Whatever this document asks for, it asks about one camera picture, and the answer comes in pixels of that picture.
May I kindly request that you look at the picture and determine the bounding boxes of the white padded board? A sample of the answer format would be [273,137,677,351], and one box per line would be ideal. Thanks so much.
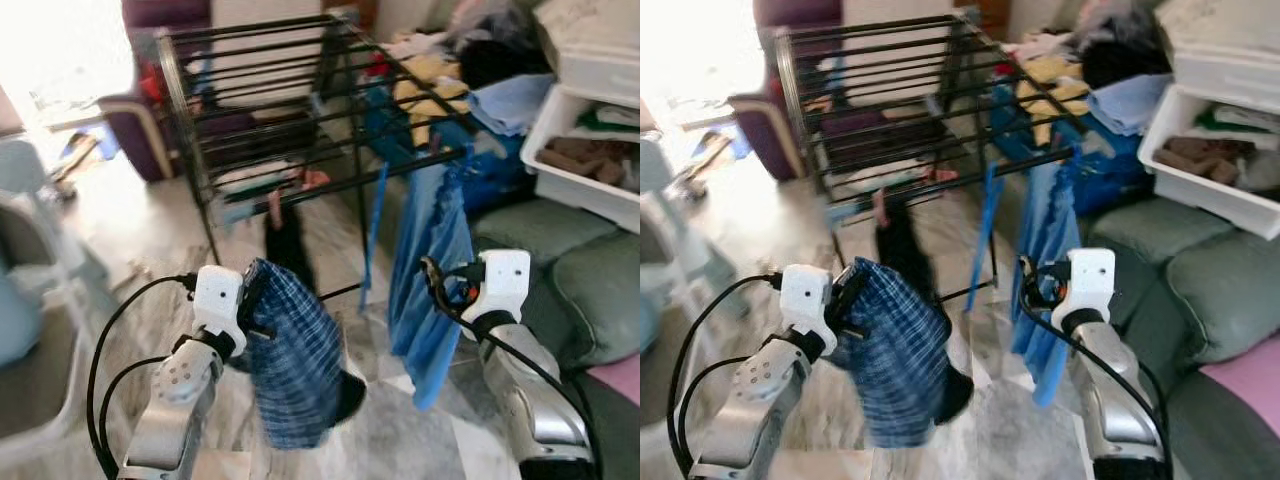
[210,0,336,101]
[840,0,956,101]

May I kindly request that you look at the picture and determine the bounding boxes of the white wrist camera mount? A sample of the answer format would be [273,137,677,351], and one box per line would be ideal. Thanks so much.
[192,264,247,356]
[1058,248,1118,319]
[780,264,836,356]
[470,250,531,321]

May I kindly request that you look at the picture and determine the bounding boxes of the grey green leather sofa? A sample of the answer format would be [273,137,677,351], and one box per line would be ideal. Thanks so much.
[1080,195,1280,480]
[470,195,641,480]

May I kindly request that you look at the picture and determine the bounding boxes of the bright blue garment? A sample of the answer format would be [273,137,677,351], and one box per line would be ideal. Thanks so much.
[388,150,476,411]
[1010,155,1086,409]

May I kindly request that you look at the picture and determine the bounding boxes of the white open storage bin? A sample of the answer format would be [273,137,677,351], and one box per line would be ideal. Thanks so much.
[520,85,641,233]
[1138,85,1280,241]

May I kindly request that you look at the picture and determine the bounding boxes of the brown clothes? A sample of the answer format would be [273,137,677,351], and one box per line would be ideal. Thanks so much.
[540,135,636,186]
[1155,135,1261,186]

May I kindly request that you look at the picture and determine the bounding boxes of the black metal drying rack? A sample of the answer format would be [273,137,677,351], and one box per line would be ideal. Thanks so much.
[775,10,1091,301]
[155,10,476,301]

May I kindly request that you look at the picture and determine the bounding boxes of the pale yellow garment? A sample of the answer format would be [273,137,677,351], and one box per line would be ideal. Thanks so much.
[395,55,471,136]
[1018,55,1086,141]

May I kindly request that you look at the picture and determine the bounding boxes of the short black left arm cable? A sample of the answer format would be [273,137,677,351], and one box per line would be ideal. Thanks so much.
[100,354,179,456]
[685,354,763,456]

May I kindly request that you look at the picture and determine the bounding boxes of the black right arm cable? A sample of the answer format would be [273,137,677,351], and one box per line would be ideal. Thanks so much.
[420,256,603,480]
[1015,255,1173,476]

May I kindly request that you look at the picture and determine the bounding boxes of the purple armchair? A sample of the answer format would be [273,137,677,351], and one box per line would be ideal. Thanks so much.
[100,0,211,183]
[730,0,831,183]

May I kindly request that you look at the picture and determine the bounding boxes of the light blue garment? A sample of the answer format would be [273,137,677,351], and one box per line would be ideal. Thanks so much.
[1085,72,1171,136]
[468,72,556,136]

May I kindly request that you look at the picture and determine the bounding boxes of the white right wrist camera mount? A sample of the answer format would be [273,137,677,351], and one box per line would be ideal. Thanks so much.
[1058,248,1118,319]
[470,250,531,321]

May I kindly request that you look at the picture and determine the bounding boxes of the white closed storage bin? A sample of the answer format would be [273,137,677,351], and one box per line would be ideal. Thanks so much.
[535,0,641,106]
[1155,0,1280,111]

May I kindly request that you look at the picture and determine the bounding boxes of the dark blue clothes pile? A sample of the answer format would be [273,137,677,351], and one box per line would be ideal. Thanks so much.
[360,85,536,216]
[990,85,1151,216]

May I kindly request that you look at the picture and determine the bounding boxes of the pink foam mat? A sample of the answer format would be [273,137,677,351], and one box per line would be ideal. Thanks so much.
[590,352,641,406]
[1198,345,1280,411]

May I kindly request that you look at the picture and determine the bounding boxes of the black clothes pile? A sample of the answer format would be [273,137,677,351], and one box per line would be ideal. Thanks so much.
[460,35,551,91]
[1080,35,1171,91]

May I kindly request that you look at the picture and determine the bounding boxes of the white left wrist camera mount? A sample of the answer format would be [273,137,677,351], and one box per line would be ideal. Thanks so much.
[780,264,836,356]
[192,264,247,356]

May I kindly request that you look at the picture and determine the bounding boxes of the black garment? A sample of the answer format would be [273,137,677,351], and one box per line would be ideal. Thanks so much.
[262,195,369,429]
[875,195,976,426]

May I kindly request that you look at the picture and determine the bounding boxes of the long black left arm cable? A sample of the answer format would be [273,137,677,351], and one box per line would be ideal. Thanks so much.
[668,272,786,479]
[87,272,199,479]

